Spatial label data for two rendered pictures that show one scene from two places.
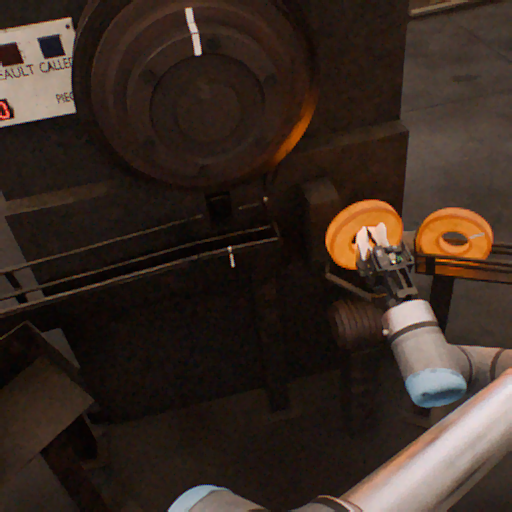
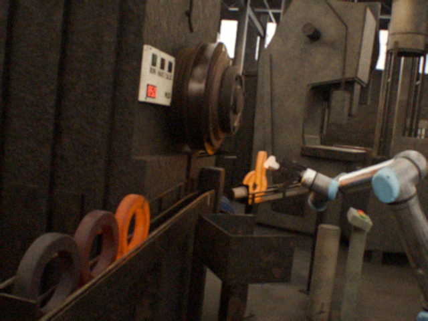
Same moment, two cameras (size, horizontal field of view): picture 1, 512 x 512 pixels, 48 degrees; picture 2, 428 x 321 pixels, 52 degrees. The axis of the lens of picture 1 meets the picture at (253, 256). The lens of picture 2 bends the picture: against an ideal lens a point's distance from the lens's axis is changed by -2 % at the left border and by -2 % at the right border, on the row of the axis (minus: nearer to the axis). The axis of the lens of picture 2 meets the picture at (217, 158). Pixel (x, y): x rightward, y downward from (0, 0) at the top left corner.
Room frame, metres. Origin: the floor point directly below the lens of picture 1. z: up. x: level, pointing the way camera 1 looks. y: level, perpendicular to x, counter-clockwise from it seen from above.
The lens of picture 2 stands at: (0.36, 1.82, 1.01)
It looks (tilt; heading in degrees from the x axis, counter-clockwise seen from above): 4 degrees down; 290
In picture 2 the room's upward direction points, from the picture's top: 6 degrees clockwise
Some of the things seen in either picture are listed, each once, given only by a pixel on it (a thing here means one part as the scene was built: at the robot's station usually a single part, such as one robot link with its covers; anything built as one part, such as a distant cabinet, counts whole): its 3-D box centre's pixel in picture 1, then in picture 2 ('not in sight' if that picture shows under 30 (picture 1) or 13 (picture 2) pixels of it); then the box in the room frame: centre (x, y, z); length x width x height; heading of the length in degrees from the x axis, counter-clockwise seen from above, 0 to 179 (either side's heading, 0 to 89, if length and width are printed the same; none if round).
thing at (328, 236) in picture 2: not in sight; (323, 273); (0.56, -0.65, 0.26); 0.12 x 0.12 x 0.52
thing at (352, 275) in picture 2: not in sight; (354, 267); (0.40, -0.71, 0.31); 0.24 x 0.16 x 0.62; 97
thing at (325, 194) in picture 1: (320, 227); (210, 192); (1.09, -0.18, 0.68); 0.11 x 0.08 x 0.24; 7
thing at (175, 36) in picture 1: (207, 106); (233, 99); (0.95, 0.04, 1.11); 0.28 x 0.06 x 0.28; 97
